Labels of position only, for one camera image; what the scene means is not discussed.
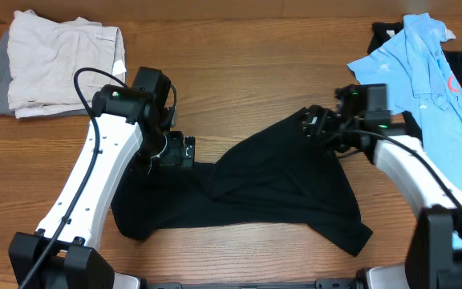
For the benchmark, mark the folded grey garment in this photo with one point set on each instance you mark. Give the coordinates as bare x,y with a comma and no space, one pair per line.
5,80

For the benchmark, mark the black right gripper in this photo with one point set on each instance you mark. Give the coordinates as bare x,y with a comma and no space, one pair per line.
322,116

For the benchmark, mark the light blue t-shirt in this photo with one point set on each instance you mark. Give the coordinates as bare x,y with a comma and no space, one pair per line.
420,80

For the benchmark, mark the folded beige shorts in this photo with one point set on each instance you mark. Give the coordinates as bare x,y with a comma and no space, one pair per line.
44,56

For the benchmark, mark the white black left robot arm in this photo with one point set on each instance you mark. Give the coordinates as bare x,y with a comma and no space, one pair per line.
63,250

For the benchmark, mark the plain black t-shirt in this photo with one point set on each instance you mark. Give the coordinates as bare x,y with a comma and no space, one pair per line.
276,175

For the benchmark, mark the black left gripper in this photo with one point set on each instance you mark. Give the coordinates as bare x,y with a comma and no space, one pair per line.
175,157

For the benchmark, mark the black logo t-shirt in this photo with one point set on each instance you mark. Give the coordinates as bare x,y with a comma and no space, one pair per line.
382,32

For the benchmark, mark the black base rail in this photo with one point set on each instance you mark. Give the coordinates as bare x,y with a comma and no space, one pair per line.
247,285

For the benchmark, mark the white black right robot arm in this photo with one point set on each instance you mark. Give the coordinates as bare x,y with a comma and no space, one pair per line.
434,258

